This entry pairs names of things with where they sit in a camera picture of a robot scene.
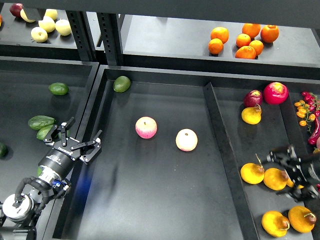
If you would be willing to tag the bright red apple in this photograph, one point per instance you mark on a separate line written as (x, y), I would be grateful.
(275, 93)

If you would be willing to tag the black right tray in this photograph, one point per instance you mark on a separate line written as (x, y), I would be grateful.
(240, 143)

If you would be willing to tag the black centre tray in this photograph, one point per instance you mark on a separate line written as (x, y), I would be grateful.
(148, 189)

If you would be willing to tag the orange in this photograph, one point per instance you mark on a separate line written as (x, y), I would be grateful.
(269, 33)
(246, 52)
(220, 33)
(258, 46)
(251, 29)
(215, 46)
(243, 40)

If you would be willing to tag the pale yellow apple middle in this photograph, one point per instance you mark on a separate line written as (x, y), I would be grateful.
(47, 23)

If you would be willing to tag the pale yellow apple partly hidden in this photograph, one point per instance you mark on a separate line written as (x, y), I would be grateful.
(25, 18)

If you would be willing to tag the green avocado in centre tray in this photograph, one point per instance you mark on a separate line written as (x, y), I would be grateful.
(121, 84)

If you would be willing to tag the pale yellow apple front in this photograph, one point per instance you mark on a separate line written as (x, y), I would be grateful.
(39, 35)

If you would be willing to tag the cherry tomato bunch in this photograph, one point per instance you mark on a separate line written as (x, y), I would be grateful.
(308, 108)

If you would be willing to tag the dark green avocado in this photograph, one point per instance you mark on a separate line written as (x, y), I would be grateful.
(39, 171)

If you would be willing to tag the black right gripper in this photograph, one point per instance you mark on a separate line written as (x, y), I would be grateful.
(303, 171)

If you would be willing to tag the dark avocado at left edge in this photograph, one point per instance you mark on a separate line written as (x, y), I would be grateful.
(3, 149)

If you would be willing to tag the orange top left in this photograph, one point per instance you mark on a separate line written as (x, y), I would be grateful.
(220, 33)

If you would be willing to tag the red chili pepper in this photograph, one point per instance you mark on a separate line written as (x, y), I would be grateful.
(312, 140)

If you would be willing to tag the orange bottom front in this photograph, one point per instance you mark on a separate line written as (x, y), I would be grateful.
(246, 52)

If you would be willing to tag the black shelf upright post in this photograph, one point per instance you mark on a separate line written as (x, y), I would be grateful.
(110, 34)

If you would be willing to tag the orange right middle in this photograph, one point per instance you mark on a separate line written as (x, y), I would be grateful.
(258, 46)

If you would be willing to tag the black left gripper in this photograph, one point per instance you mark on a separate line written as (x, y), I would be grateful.
(62, 157)

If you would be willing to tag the dark avocado by tray wall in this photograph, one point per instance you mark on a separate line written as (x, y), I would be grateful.
(67, 134)

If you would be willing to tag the pink red apple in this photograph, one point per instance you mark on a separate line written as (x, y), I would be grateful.
(146, 127)

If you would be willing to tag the yellow pear with brown stem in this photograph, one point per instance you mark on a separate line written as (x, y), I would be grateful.
(275, 224)

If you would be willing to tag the green avocado upper left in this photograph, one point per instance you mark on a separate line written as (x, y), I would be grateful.
(58, 88)

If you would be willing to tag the green avocado left top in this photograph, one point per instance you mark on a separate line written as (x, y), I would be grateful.
(40, 121)

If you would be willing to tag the yellow pear bottom right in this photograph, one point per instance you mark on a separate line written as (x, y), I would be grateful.
(302, 219)

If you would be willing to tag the orange lower left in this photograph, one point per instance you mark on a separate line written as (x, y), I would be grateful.
(215, 46)

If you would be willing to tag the dark red apple on shelf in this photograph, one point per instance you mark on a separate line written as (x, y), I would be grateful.
(15, 9)

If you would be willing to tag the orange top middle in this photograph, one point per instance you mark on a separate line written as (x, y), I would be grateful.
(251, 29)

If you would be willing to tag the yellow pear near red apples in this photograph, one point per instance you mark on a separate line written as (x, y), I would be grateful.
(252, 115)

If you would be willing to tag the pale yellow pink apple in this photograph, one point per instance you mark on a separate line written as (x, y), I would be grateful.
(186, 140)

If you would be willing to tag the pale yellow apple back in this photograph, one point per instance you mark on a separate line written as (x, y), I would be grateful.
(52, 13)

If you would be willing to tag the orange centre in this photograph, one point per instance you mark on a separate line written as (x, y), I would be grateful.
(243, 40)

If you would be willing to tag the green avocado left middle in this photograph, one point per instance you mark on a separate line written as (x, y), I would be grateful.
(42, 133)

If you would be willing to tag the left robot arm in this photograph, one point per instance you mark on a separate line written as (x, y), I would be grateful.
(20, 212)

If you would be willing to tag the orange top right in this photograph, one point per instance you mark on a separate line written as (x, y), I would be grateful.
(269, 33)

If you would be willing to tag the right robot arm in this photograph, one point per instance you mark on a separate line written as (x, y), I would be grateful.
(303, 171)

